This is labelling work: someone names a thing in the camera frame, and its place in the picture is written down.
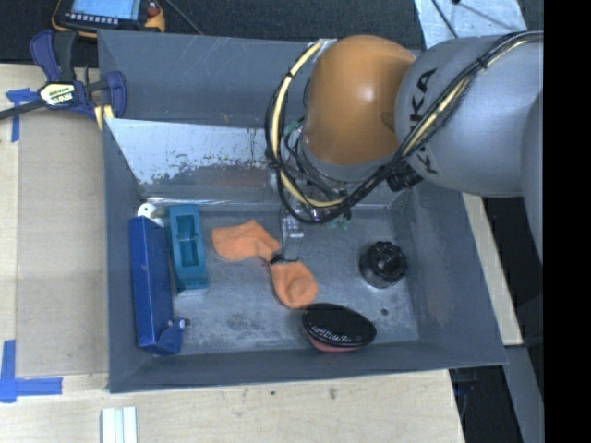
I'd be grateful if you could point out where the teal tape dispenser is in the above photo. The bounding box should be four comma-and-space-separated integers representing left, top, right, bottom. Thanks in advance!
164, 203, 211, 294

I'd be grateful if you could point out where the black round cap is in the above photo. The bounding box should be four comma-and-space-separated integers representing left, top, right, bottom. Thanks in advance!
358, 240, 409, 290

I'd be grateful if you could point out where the small white round object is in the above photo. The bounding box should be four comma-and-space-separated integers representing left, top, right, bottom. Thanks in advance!
136, 201, 166, 226

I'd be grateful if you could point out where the grey metal bin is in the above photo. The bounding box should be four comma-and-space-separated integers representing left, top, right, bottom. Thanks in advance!
95, 29, 510, 394

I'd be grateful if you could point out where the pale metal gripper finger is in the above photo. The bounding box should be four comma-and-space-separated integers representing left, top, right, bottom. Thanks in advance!
280, 217, 294, 263
291, 218, 305, 262

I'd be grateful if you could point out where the long blue box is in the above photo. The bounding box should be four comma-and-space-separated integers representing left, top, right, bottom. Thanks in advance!
127, 214, 189, 357

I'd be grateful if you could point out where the black and orange oval brush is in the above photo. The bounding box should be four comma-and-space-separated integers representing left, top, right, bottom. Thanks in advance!
300, 302, 379, 354

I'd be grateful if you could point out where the orange cloth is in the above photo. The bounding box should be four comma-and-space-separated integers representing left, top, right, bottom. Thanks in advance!
211, 219, 320, 310

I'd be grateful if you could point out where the black cylinder on white bracket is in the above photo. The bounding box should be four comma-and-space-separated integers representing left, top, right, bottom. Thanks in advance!
385, 163, 425, 193

